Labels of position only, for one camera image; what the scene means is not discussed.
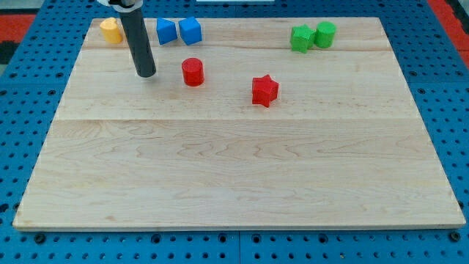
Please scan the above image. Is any white rod mount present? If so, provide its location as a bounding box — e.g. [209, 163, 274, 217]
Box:
[97, 0, 143, 12]

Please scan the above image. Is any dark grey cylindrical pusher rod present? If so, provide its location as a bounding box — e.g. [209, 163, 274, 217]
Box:
[119, 5, 156, 78]

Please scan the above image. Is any blue triangle block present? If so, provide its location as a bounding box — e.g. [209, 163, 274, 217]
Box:
[156, 18, 177, 45]

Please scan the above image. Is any blue cube block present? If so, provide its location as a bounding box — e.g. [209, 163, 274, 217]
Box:
[178, 17, 202, 45]

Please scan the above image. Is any yellow heart-shaped block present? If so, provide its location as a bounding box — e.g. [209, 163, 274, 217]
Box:
[100, 18, 123, 44]

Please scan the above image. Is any red cylinder block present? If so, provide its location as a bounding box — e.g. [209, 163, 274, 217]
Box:
[182, 57, 204, 87]

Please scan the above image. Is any red star block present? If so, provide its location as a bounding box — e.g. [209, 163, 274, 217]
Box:
[251, 75, 279, 108]

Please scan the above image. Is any light wooden board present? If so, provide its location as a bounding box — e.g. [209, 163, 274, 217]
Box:
[13, 17, 465, 232]

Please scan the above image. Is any green star block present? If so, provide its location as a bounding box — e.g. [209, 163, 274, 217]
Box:
[289, 24, 316, 54]

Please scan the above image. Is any green cylinder block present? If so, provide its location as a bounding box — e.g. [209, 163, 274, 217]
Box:
[314, 21, 336, 48]

